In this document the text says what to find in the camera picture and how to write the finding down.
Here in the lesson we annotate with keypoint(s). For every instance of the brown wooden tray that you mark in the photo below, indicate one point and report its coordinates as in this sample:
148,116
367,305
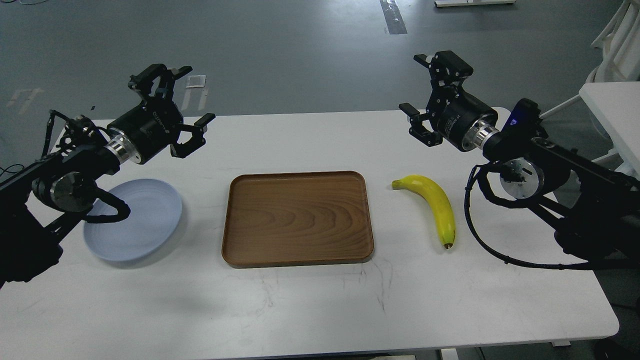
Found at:
291,219

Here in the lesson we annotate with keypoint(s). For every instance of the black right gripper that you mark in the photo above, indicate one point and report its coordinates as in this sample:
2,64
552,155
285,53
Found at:
454,114

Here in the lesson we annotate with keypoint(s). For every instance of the light blue plate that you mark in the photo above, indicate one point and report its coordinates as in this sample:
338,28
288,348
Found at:
156,209

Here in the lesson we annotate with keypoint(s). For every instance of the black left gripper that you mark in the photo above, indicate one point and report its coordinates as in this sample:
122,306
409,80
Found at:
156,122

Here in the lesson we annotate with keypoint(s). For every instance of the yellow banana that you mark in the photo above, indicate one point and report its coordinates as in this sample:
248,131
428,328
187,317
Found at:
438,201

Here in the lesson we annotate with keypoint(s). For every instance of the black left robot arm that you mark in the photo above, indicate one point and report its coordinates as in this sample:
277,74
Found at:
47,199

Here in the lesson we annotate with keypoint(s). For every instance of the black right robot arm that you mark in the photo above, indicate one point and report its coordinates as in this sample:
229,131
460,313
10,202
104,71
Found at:
594,211

